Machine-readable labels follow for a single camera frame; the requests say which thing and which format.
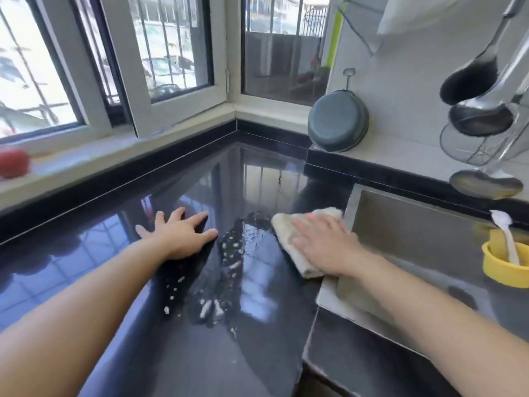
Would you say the person's left hand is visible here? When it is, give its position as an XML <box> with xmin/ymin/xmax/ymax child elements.
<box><xmin>134</xmin><ymin>206</ymin><xmax>220</xmax><ymax>261</ymax></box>

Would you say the person's right hand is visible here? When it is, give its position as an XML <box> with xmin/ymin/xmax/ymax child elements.
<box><xmin>289</xmin><ymin>212</ymin><xmax>369</xmax><ymax>278</ymax></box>

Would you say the white dish rag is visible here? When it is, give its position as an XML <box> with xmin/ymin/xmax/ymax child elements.
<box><xmin>270</xmin><ymin>206</ymin><xmax>344</xmax><ymax>280</ymax></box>

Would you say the white cleaning brush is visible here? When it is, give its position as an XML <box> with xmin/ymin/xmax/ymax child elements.
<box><xmin>490</xmin><ymin>210</ymin><xmax>522</xmax><ymax>267</ymax></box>

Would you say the person's right forearm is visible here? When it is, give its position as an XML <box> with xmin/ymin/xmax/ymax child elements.
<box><xmin>347</xmin><ymin>254</ymin><xmax>529</xmax><ymax>397</ymax></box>

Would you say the person's left forearm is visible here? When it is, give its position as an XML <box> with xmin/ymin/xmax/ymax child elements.
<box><xmin>0</xmin><ymin>242</ymin><xmax>170</xmax><ymax>397</ymax></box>

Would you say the stainless steel sink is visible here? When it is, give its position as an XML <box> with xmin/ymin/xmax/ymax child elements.
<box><xmin>301</xmin><ymin>184</ymin><xmax>529</xmax><ymax>361</ymax></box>

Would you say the grey hanging basin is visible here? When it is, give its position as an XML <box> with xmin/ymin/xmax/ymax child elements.
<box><xmin>307</xmin><ymin>88</ymin><xmax>370</xmax><ymax>154</ymax></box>

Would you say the small red object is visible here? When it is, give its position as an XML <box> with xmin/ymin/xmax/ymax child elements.
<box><xmin>0</xmin><ymin>148</ymin><xmax>31</xmax><ymax>180</ymax></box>

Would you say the yellow hanging sink cup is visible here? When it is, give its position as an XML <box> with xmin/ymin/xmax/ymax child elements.
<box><xmin>482</xmin><ymin>229</ymin><xmax>529</xmax><ymax>289</ymax></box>

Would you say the steel soup ladle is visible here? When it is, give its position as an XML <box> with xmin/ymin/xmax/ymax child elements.
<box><xmin>449</xmin><ymin>29</ymin><xmax>529</xmax><ymax>138</ymax></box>

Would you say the hanging steel ladles and skimmer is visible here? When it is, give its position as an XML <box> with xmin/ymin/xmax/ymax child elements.
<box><xmin>439</xmin><ymin>0</ymin><xmax>526</xmax><ymax>106</ymax></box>

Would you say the white hanging cloth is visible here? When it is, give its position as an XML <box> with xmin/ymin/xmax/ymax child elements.
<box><xmin>339</xmin><ymin>0</ymin><xmax>468</xmax><ymax>56</ymax></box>

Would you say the yellow-handled steel ladle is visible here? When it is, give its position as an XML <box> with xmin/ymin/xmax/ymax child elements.
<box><xmin>450</xmin><ymin>120</ymin><xmax>529</xmax><ymax>201</ymax></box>

